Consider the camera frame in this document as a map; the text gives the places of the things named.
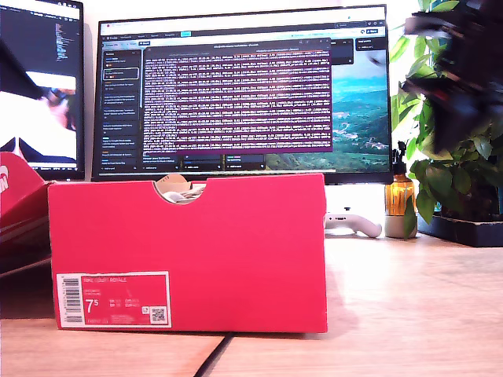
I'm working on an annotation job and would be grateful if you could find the red cardboard shoebox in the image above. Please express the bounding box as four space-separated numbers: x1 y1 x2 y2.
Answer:
46 172 329 334

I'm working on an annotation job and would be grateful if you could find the red shoebox lid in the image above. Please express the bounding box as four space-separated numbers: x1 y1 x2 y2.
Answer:
0 152 52 278

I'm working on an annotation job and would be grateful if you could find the small black computer monitor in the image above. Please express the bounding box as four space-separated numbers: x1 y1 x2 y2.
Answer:
0 0 86 181

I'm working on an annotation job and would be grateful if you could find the green leafy houseplant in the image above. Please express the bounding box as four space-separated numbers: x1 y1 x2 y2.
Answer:
388 0 503 240

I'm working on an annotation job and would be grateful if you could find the amber pump bottle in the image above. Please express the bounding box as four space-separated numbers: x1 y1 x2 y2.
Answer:
384 140 417 217

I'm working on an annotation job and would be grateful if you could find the pale grey round pot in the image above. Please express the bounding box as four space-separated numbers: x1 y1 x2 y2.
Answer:
384 214 419 240

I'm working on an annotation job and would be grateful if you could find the white game controller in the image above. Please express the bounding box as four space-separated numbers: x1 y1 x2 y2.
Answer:
324 206 384 240

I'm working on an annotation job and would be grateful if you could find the beige packing paper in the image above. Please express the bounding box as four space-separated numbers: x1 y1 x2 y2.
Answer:
155 174 190 186

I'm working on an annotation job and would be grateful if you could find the large black computer monitor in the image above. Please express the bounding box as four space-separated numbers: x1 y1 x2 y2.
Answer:
91 3 395 185

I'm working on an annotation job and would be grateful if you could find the black table cable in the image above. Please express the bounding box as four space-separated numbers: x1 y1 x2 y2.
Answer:
194 332 236 377

